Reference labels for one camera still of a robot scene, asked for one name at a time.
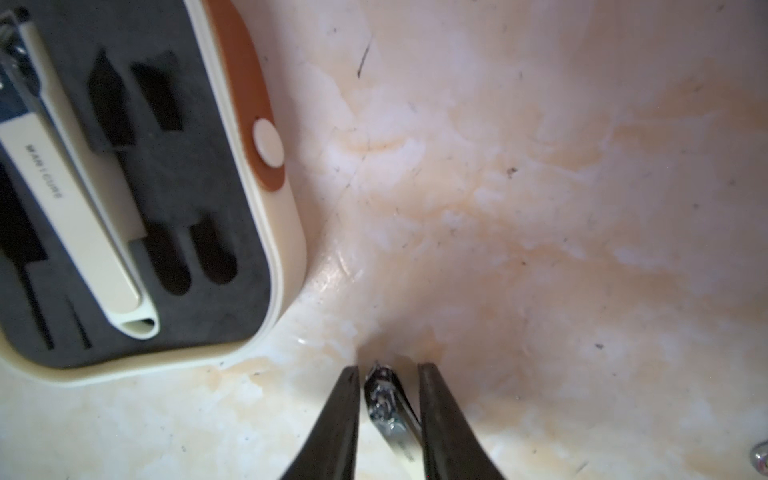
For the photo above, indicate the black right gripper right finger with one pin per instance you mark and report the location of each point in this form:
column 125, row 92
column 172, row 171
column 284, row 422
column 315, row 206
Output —
column 451, row 449

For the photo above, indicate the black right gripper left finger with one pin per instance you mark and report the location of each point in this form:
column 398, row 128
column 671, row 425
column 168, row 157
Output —
column 330, row 450

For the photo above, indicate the small silver clipper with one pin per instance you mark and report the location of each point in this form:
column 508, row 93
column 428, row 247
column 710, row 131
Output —
column 391, row 413

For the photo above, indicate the cream nail clipper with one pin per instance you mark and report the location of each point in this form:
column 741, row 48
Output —
column 84, row 195

